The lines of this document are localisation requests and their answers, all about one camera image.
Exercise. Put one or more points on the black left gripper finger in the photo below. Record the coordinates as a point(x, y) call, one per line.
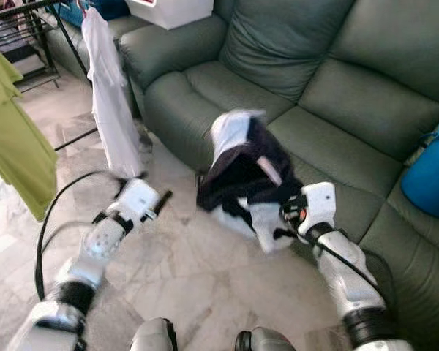
point(165, 199)

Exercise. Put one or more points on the black and white garment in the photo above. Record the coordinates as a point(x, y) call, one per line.
point(241, 172)

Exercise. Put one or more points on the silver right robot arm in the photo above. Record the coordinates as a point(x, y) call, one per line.
point(351, 278)

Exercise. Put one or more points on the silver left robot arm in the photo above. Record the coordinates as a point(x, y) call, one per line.
point(95, 245)

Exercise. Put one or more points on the white shirt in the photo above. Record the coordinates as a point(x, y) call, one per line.
point(110, 95)

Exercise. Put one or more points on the robot left leg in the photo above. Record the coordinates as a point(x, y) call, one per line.
point(154, 336)

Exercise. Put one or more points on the robot leg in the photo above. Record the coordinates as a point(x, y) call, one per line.
point(271, 342)
point(154, 336)

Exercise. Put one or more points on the grey green leather sofa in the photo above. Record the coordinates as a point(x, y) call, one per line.
point(351, 95)

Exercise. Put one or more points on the robot right leg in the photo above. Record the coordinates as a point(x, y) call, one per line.
point(271, 342)

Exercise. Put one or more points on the blue plastic bucket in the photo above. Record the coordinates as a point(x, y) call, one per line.
point(432, 179)

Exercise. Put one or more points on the yellow green shirt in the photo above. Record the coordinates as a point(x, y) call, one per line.
point(18, 146)

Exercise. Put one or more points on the white storage box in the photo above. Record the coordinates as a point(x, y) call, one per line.
point(172, 13)

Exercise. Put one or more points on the teal storage box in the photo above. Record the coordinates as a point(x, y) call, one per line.
point(106, 11)

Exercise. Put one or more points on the black metal drying rack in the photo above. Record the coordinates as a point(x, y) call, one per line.
point(7, 10)

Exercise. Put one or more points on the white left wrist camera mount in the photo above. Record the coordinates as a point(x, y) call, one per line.
point(137, 199)

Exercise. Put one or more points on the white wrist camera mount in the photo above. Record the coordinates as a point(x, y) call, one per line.
point(320, 207)
point(137, 199)

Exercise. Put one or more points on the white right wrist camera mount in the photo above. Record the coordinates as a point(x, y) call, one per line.
point(320, 207)

